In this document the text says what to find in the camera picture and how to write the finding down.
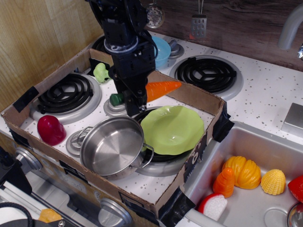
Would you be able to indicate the silver square faucet base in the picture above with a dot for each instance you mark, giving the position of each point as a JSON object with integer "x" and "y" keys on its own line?
{"x": 293, "y": 122}

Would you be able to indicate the hanging silver slotted spatula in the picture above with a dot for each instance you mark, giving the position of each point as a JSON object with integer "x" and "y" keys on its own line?
{"x": 198, "y": 23}

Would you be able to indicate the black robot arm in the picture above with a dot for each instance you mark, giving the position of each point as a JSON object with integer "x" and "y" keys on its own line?
{"x": 121, "y": 20}

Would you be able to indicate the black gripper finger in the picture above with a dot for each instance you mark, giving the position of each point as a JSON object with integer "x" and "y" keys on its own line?
{"x": 134, "y": 105}

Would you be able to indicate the black back left burner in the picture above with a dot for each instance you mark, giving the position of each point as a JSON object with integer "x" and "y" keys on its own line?
{"x": 99, "y": 45}

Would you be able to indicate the hanging silver slotted ladle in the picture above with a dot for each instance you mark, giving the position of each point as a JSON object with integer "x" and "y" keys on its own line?
{"x": 155, "y": 15}

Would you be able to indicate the silver metal sink basin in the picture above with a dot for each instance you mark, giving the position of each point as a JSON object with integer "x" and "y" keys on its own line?
{"x": 245, "y": 208}

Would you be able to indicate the red white toy slice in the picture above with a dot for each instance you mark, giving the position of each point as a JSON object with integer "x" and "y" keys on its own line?
{"x": 213, "y": 206}

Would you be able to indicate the silver front stove knob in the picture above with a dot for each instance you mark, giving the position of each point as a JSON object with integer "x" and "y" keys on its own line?
{"x": 74, "y": 142}

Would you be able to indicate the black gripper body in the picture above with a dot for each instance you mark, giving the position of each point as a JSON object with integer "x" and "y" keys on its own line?
{"x": 132, "y": 65}

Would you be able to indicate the black back right burner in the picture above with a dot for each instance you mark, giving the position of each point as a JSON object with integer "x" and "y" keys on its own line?
{"x": 210, "y": 73}

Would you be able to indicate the light blue plastic bowl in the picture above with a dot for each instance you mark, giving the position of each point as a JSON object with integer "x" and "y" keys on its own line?
{"x": 162, "y": 50}

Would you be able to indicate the stainless steel pot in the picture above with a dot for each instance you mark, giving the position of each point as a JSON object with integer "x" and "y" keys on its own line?
{"x": 115, "y": 148}

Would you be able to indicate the grey sink faucet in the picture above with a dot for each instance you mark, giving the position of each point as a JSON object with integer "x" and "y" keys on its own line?
{"x": 290, "y": 28}

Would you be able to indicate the orange toy carrot green stem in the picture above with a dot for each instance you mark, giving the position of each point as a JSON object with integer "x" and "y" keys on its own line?
{"x": 154, "y": 91}

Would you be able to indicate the silver back stove knob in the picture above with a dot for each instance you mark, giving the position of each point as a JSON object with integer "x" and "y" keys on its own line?
{"x": 176, "y": 50}

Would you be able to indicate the red toy pepper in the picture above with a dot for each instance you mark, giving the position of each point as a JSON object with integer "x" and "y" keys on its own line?
{"x": 296, "y": 188}

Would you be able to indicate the black front left burner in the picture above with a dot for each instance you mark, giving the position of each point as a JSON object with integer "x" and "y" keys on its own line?
{"x": 71, "y": 99}

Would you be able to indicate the black burner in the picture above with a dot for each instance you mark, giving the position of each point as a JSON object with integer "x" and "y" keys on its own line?
{"x": 160, "y": 165}
{"x": 210, "y": 73}
{"x": 99, "y": 45}
{"x": 71, "y": 99}

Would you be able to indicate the silver stove knob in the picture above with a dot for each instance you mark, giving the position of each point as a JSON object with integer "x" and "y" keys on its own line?
{"x": 74, "y": 142}
{"x": 176, "y": 50}
{"x": 111, "y": 110}

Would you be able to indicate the silver centre stove knob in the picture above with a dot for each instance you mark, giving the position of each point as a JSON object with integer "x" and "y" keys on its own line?
{"x": 111, "y": 110}

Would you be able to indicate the light green plastic plate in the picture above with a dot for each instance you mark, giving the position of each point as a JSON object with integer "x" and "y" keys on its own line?
{"x": 172, "y": 130}

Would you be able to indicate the small orange toy carrot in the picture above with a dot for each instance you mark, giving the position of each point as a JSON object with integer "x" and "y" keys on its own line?
{"x": 224, "y": 183}

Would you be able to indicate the silver sink drain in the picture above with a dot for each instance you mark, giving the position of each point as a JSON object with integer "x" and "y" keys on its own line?
{"x": 275, "y": 218}

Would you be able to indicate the yellow toy corn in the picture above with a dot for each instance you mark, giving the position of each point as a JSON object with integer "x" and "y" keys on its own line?
{"x": 273, "y": 182}

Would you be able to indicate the black clamp left edge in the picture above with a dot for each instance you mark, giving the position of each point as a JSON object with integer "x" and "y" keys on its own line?
{"x": 10, "y": 171}

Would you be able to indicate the black front right burner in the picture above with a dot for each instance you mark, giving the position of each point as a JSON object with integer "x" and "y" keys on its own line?
{"x": 160, "y": 165}

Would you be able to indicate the brown cardboard fence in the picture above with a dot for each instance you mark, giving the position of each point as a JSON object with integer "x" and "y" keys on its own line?
{"x": 67, "y": 172}

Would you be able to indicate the silver oven front dial right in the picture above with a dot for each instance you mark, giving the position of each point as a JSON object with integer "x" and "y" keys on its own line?
{"x": 111, "y": 214}

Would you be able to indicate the dark red toy vegetable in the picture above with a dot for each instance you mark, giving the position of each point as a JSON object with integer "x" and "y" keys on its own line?
{"x": 50, "y": 130}

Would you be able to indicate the yellow object bottom left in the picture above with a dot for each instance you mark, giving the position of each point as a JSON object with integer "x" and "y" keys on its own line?
{"x": 49, "y": 215}

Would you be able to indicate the silver oven front dial left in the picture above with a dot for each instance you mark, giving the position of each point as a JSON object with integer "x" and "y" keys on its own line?
{"x": 28, "y": 161}

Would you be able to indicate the light green toy broccoli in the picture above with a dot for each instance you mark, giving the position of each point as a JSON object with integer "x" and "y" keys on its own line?
{"x": 101, "y": 73}

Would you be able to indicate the silver oven dial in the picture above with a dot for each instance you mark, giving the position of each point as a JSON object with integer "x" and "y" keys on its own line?
{"x": 28, "y": 161}
{"x": 111, "y": 214}

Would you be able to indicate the orange yellow toy pumpkin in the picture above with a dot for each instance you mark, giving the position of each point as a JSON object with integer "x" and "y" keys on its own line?
{"x": 247, "y": 172}

